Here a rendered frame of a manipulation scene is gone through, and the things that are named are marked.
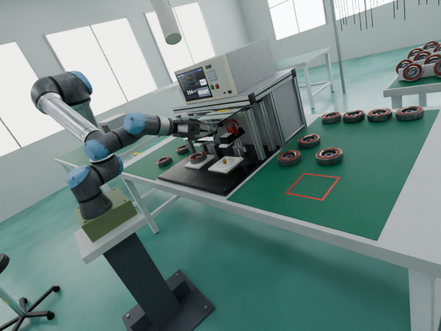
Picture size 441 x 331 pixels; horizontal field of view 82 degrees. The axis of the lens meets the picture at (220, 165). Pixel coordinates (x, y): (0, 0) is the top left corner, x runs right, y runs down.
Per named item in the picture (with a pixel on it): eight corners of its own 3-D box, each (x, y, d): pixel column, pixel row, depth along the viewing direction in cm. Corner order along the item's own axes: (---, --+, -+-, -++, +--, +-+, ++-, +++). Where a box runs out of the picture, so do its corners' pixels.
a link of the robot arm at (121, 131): (104, 135, 98) (115, 126, 90) (128, 125, 105) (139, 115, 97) (116, 153, 99) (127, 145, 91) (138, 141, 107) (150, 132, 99)
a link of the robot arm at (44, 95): (10, 78, 95) (94, 147, 82) (41, 71, 103) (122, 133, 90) (20, 104, 104) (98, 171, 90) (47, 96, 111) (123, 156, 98)
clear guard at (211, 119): (214, 140, 112) (209, 129, 110) (183, 140, 130) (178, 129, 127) (256, 111, 130) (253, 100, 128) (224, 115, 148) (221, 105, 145)
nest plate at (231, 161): (226, 173, 134) (225, 171, 133) (208, 170, 145) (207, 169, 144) (243, 159, 142) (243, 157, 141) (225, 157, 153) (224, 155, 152)
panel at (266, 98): (280, 145, 142) (266, 94, 130) (206, 143, 190) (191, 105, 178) (281, 144, 142) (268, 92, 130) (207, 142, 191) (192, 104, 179)
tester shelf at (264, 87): (251, 104, 121) (248, 95, 119) (174, 113, 171) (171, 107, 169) (296, 75, 145) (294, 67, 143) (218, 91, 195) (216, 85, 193)
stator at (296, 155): (281, 169, 122) (279, 162, 121) (277, 159, 132) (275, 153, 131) (304, 162, 120) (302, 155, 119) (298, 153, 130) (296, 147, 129)
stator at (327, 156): (345, 153, 115) (344, 146, 114) (339, 165, 108) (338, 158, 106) (320, 154, 122) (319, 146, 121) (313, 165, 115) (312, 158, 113)
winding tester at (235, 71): (235, 96, 128) (222, 54, 120) (186, 104, 160) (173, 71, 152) (276, 72, 150) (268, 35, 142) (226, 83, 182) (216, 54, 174)
